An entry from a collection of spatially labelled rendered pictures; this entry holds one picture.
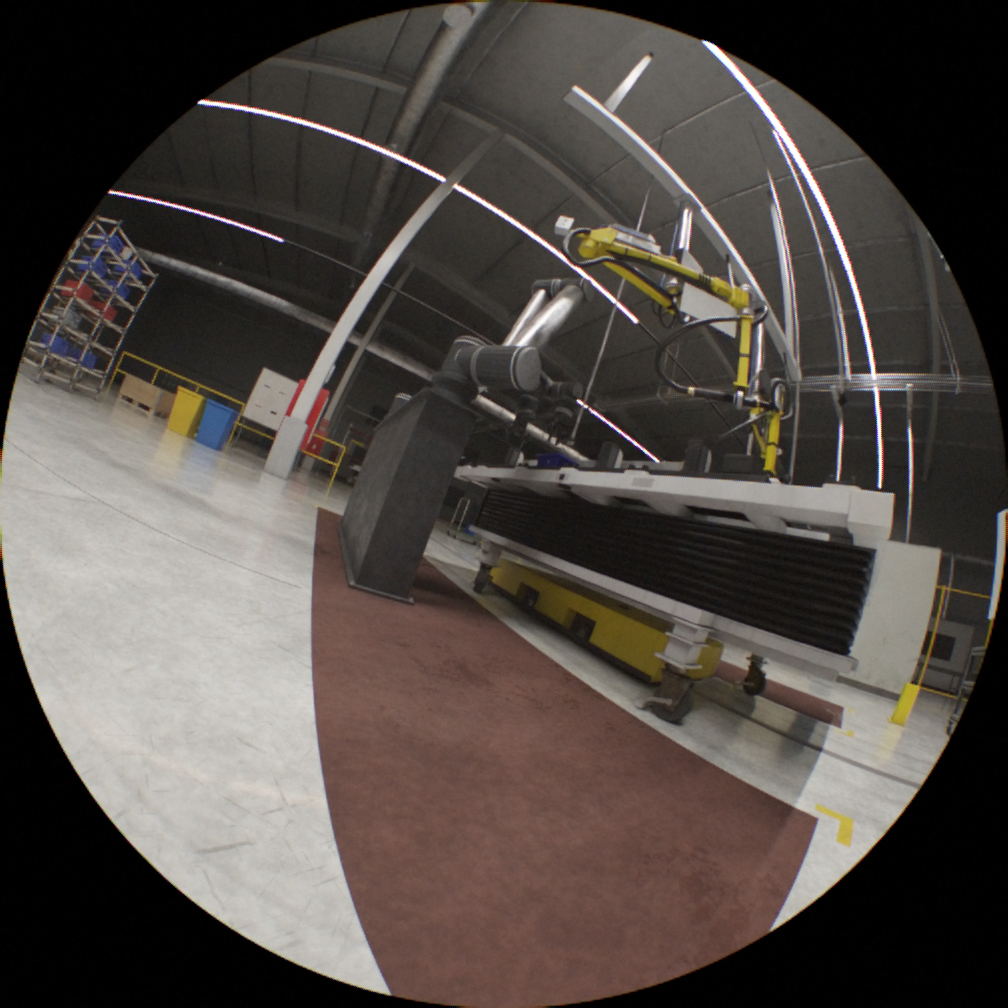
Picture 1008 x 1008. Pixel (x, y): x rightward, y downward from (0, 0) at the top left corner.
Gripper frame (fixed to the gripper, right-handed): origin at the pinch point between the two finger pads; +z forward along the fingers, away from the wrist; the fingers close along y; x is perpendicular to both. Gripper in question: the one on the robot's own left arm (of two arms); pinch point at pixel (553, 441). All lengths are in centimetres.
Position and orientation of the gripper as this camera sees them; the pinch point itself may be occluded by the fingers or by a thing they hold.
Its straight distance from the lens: 203.3
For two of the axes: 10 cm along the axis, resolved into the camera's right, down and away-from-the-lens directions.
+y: 8.1, 3.5, 4.8
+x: -4.8, -1.0, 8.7
